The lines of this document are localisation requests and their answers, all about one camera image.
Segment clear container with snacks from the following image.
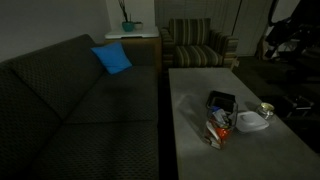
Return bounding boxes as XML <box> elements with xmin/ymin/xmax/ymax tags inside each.
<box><xmin>203</xmin><ymin>102</ymin><xmax>239</xmax><ymax>150</ymax></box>

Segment white lid with round button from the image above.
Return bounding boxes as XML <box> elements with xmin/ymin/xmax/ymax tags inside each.
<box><xmin>235</xmin><ymin>110</ymin><xmax>270</xmax><ymax>134</ymax></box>

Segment wooden side table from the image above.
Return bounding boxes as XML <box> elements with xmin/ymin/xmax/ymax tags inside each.
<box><xmin>104</xmin><ymin>25</ymin><xmax>163</xmax><ymax>74</ymax></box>

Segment striped armchair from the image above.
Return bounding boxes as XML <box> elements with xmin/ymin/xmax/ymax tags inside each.
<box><xmin>159</xmin><ymin>17</ymin><xmax>240</xmax><ymax>71</ymax></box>

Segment blue throw pillow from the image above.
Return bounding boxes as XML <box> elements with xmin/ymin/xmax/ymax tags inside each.
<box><xmin>90</xmin><ymin>41</ymin><xmax>133</xmax><ymax>75</ymax></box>

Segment white board on side table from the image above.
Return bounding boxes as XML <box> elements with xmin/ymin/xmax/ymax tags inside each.
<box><xmin>104</xmin><ymin>25</ymin><xmax>160</xmax><ymax>40</ymax></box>

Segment teal plant pot with stems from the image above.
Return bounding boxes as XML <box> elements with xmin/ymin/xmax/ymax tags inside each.
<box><xmin>118</xmin><ymin>0</ymin><xmax>136</xmax><ymax>33</ymax></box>

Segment window blinds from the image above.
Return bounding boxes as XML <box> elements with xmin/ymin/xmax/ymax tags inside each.
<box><xmin>154</xmin><ymin>0</ymin><xmax>242</xmax><ymax>34</ymax></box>

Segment dark patterned fabric sofa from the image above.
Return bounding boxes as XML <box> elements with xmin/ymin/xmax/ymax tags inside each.
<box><xmin>0</xmin><ymin>33</ymin><xmax>161</xmax><ymax>180</ymax></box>

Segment glass jar candle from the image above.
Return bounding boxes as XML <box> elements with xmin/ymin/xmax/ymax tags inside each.
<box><xmin>255</xmin><ymin>101</ymin><xmax>276</xmax><ymax>120</ymax></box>

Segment black low device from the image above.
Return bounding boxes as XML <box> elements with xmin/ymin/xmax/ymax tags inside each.
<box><xmin>284</xmin><ymin>94</ymin><xmax>315</xmax><ymax>118</ymax></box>

